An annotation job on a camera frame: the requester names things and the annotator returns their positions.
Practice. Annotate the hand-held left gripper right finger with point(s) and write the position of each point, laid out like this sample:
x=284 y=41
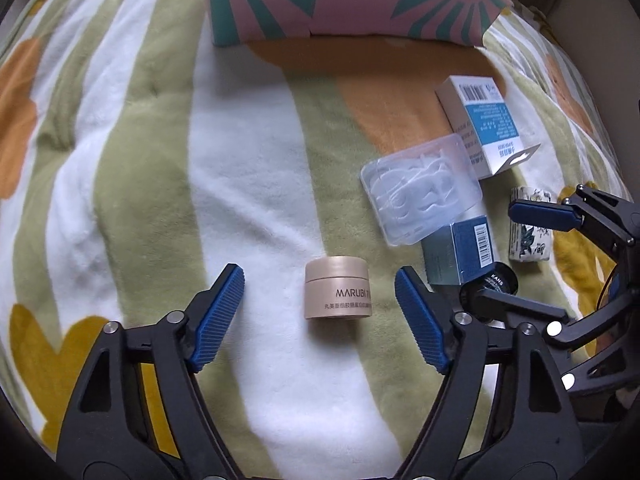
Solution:
x=417 y=310

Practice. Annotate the black cream jar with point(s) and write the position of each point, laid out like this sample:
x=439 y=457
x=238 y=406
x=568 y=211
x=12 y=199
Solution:
x=496 y=280

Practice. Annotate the dark teal box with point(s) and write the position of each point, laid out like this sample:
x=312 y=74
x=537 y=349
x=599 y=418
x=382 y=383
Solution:
x=462 y=247

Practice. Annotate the white and blue box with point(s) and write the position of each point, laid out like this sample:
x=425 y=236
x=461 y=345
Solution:
x=487 y=120

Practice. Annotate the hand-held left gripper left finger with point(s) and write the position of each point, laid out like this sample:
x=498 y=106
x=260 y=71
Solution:
x=220 y=305

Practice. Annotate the striped flower print blanket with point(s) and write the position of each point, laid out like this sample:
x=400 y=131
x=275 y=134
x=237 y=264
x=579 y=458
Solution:
x=150 y=160

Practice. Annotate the small white floral box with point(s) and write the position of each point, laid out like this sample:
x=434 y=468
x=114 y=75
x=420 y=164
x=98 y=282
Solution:
x=531 y=245

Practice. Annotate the beige cream jar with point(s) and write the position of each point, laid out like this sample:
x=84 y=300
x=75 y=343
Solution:
x=339 y=287

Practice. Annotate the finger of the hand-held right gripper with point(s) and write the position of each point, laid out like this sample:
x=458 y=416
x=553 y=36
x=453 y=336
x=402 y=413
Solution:
x=520 y=305
x=545 y=215

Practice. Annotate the clear plastic floss pick case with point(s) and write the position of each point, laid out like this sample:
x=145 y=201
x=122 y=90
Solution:
x=420 y=192

